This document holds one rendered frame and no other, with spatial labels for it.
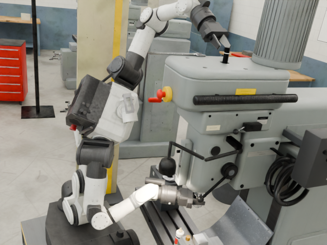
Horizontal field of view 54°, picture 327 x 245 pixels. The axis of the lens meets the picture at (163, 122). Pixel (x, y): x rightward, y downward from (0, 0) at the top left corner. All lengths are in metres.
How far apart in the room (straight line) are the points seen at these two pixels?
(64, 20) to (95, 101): 8.78
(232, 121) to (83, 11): 1.87
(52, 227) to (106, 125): 1.11
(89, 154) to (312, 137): 0.89
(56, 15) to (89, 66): 7.29
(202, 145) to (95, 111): 0.49
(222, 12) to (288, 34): 7.35
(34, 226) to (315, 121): 2.03
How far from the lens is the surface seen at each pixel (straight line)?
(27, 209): 3.49
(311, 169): 1.28
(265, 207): 1.78
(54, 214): 2.49
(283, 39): 1.36
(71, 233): 2.34
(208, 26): 1.33
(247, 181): 1.50
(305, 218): 1.79
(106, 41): 2.91
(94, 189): 1.47
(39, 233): 2.62
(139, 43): 1.59
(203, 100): 1.12
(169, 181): 1.87
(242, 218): 1.90
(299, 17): 1.36
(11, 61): 5.71
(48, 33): 10.22
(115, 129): 1.47
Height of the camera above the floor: 2.14
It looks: 23 degrees down
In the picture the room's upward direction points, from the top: 7 degrees clockwise
